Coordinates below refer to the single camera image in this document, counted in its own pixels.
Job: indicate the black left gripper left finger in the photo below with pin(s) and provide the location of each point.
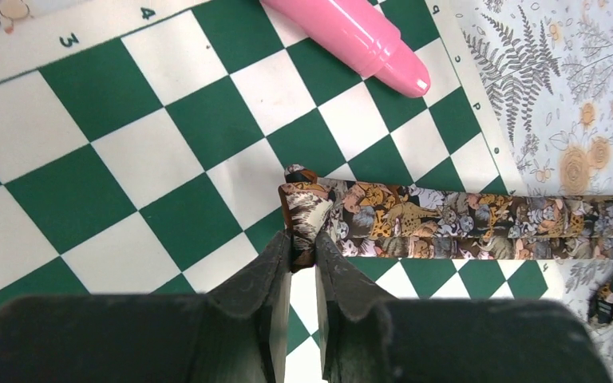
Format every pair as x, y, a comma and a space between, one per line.
236, 332

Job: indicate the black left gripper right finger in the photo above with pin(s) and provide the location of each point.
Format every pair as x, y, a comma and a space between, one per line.
368, 335

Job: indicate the brown floral patterned tie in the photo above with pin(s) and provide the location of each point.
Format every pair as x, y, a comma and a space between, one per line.
392, 221

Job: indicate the green white chessboard mat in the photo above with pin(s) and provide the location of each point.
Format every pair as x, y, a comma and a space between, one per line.
142, 143

